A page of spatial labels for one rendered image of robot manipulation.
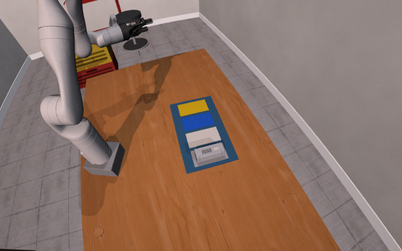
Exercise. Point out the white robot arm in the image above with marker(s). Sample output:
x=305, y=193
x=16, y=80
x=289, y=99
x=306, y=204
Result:
x=62, y=34

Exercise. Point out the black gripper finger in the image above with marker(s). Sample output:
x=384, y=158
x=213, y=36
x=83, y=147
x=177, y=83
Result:
x=143, y=29
x=137, y=22

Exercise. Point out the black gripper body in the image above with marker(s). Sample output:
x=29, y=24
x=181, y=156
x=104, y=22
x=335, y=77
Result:
x=126, y=29

